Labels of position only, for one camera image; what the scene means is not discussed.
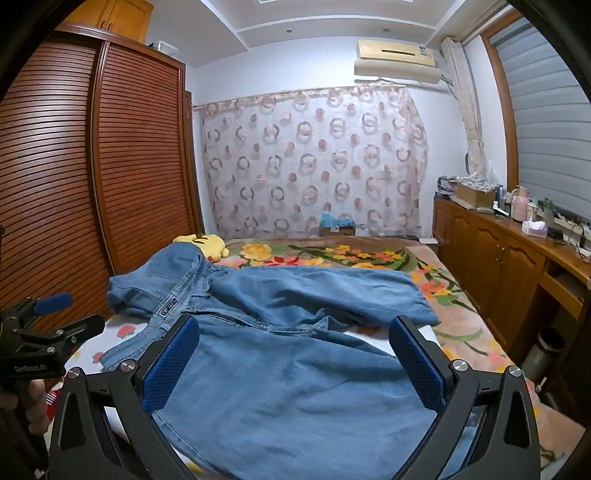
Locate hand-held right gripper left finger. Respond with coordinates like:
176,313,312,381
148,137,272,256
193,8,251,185
46,314,205,480

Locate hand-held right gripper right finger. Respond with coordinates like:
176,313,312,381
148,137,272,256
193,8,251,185
389,315,542,480

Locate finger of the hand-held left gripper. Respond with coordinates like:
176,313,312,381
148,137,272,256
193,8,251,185
4,292,74,325
14,314,106,361

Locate blue denim pants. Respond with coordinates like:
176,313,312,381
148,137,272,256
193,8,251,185
99,242,483,480

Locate person's left hand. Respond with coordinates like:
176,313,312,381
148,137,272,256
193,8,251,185
27,378,51,435

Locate floral blanket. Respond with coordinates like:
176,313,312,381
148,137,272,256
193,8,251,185
221,235,575,480

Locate wooden sideboard cabinet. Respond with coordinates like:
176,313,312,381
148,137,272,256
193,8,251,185
431,194,591,370

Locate yellow plush toy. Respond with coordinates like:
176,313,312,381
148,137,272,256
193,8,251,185
172,233,230,262

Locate grey trash can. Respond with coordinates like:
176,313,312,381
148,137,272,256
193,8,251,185
522,326,567,382

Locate blue item on box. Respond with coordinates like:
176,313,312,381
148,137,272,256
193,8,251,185
318,210,357,236

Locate brown slatted wooden wardrobe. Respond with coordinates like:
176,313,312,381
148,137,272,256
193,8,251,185
0,23,205,334

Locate striped dark bag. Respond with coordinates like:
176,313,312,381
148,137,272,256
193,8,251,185
436,175,459,200

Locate cardboard box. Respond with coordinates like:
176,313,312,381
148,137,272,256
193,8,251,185
454,174,499,208

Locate pink thermos jug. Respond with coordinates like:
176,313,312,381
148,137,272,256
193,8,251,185
510,185,530,220

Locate white power strip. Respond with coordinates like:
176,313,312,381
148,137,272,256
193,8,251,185
553,210,591,232

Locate sheer circle pattern curtain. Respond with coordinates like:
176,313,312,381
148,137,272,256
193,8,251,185
198,85,430,241

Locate beige tied curtain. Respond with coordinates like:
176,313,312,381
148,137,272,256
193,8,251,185
440,37,486,180

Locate grey window blind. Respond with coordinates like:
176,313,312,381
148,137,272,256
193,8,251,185
488,18,591,232

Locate light wooden overhead cabinet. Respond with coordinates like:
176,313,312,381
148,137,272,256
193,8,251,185
60,0,154,45

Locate wall air conditioner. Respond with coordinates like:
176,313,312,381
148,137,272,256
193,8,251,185
353,39,443,86

